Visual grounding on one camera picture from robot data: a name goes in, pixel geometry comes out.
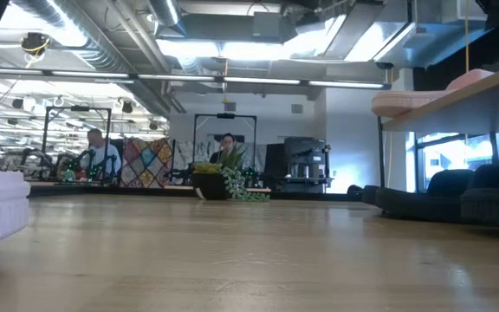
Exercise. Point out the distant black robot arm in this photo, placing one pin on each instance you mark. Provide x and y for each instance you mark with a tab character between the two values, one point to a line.
35	151

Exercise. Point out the wooden shelf with black legs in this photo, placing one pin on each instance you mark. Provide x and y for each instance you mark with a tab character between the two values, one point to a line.
470	112

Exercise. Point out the person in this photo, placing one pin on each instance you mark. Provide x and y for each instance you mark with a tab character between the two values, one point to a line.
102	158
228	145

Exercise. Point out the small potted green plant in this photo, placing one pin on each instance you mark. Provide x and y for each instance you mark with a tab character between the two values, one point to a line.
210	186

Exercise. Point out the black machine on stand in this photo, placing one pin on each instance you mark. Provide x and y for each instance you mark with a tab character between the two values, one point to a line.
306	160

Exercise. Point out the colourful patchwork quilt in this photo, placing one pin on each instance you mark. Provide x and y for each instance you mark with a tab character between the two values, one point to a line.
145	162

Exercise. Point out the long ceiling strip light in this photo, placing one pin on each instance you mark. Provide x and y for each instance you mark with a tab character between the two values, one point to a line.
176	78

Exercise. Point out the black ceiling spot lamp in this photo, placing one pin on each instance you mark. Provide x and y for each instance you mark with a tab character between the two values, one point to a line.
17	103
127	107

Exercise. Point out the rectangular silver ventilation duct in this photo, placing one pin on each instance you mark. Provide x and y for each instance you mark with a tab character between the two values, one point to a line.
241	26

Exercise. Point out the window with black frame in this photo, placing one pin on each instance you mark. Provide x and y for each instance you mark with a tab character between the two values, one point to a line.
449	151

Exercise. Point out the round silver ventilation duct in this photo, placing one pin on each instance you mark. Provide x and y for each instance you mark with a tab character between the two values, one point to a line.
80	39

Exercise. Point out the large silver air duct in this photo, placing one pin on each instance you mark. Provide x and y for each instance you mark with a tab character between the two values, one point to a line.
427	39

